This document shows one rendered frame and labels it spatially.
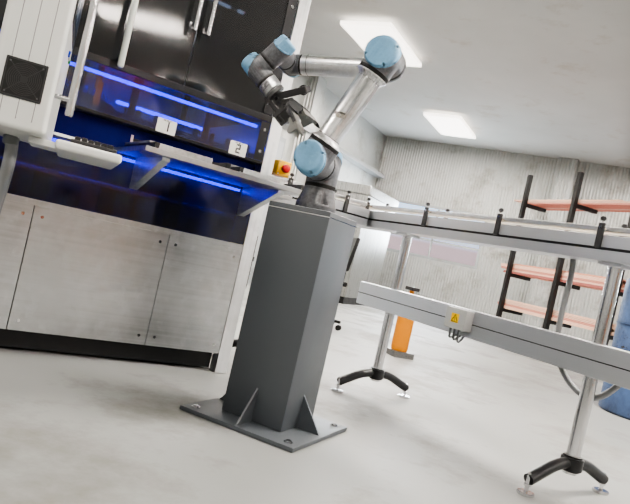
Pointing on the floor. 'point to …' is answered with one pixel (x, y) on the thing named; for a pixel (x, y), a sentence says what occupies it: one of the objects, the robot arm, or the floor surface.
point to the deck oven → (377, 242)
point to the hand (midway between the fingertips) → (313, 130)
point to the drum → (629, 337)
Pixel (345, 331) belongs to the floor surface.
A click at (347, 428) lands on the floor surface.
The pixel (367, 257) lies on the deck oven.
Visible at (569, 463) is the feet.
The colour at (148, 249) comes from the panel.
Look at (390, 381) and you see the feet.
